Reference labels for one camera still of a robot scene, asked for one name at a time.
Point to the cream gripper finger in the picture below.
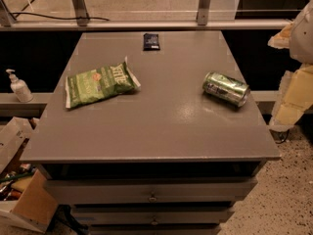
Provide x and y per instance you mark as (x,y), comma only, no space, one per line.
(295,96)
(281,40)

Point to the green soda can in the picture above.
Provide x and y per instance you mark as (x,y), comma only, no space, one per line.
(226,88)

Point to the green chip bag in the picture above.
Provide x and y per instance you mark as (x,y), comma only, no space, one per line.
(99,84)

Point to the white pump bottle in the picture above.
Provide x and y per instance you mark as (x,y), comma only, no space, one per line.
(19,87)

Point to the grey drawer cabinet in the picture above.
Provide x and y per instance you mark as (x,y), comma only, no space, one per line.
(166,160)

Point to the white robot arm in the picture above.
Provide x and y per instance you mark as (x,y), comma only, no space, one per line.
(301,40)

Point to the open cardboard box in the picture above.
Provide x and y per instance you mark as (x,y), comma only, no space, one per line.
(23,202)

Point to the metal window rail frame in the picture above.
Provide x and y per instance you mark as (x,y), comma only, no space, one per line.
(106,15)

